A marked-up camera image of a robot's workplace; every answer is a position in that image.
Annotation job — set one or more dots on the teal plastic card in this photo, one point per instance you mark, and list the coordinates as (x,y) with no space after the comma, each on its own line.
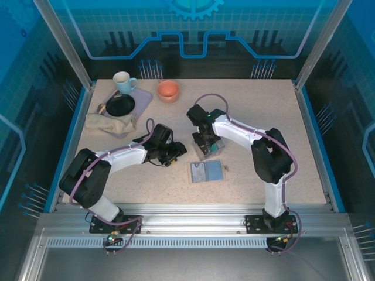
(216,147)

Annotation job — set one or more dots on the clear plastic card box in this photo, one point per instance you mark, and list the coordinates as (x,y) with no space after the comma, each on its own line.
(221,145)

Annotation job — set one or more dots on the silver plastic card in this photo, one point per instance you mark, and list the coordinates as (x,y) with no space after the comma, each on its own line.
(198,172)

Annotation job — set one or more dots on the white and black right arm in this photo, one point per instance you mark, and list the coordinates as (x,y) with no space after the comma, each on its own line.
(234,131)

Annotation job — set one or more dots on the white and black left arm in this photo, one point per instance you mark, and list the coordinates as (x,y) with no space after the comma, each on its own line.
(126,161)

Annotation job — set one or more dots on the orange bowl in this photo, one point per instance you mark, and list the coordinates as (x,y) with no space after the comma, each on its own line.
(167,91)

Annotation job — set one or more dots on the purple plastic tray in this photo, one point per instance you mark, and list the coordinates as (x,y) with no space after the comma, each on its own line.
(142,98)

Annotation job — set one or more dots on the beige cloth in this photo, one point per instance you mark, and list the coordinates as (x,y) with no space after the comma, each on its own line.
(108,124)

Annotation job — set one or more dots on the black plate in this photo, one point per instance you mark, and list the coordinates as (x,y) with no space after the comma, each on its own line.
(120,105)

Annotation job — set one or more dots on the pale blue mug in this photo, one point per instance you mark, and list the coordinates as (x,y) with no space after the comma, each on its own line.
(121,85)

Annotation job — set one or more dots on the aluminium mounting rail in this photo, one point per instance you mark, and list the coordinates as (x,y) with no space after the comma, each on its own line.
(190,218)

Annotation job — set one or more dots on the aluminium side rail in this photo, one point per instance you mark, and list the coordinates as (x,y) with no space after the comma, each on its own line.
(73,140)
(317,146)

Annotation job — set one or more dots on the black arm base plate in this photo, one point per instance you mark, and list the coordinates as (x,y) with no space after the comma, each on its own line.
(255,224)
(99,224)

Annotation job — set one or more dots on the aluminium frame post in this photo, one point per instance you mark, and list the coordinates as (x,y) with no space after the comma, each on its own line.
(320,44)
(64,44)

